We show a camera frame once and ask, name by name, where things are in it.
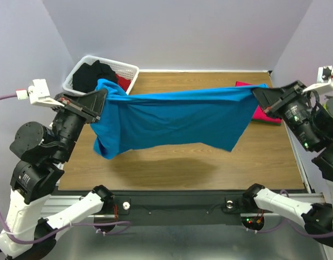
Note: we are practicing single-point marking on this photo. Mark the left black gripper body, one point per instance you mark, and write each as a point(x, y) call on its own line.
point(74, 125)

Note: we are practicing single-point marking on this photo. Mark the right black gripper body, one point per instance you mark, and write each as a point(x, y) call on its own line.
point(283, 99)

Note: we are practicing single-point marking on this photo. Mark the blue t shirt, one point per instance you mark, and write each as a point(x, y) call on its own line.
point(216, 117)

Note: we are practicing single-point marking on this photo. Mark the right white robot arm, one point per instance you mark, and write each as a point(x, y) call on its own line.
point(316, 219)

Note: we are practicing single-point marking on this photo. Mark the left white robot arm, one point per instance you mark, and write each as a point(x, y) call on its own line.
point(42, 151)

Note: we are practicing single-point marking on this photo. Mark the folded pink t shirt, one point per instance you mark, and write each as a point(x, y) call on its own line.
point(260, 115)

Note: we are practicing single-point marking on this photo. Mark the black t shirt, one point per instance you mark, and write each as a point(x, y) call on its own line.
point(86, 77)

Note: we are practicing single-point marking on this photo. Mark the dark red t shirt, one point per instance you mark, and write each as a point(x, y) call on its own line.
point(123, 82)

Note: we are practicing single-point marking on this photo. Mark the white plastic laundry basket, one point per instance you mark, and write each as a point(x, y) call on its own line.
point(124, 70)

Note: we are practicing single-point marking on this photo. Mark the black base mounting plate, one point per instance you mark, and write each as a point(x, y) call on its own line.
point(171, 208)

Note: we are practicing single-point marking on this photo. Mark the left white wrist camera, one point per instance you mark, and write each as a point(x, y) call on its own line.
point(38, 94)

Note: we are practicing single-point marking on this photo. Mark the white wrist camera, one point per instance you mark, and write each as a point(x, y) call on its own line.
point(324, 82)
point(38, 94)

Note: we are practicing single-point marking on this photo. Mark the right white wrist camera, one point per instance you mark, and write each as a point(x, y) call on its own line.
point(324, 82)

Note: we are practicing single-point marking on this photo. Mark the aluminium extrusion frame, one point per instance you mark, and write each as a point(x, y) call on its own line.
point(310, 174)

